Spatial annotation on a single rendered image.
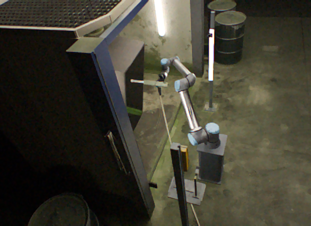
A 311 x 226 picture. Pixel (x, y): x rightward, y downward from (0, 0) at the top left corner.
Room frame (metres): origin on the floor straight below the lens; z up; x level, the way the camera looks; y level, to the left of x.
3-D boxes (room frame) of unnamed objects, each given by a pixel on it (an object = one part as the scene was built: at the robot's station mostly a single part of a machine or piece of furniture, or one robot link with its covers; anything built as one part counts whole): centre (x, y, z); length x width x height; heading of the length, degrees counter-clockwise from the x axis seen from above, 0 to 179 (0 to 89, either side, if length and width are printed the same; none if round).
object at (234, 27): (4.35, -1.72, 0.44); 0.59 x 0.58 x 0.89; 167
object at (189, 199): (1.17, -0.16, 0.78); 0.31 x 0.23 x 0.01; 62
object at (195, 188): (1.19, -0.16, 0.95); 0.26 x 0.15 x 0.32; 62
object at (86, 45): (1.43, 0.34, 1.14); 0.18 x 0.18 x 2.29; 62
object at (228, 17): (4.35, -1.72, 0.86); 0.54 x 0.54 x 0.01
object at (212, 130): (1.78, -0.58, 0.83); 0.17 x 0.15 x 0.18; 101
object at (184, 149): (1.10, -0.12, 1.42); 0.12 x 0.06 x 0.26; 62
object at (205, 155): (1.78, -0.59, 0.32); 0.31 x 0.31 x 0.64; 62
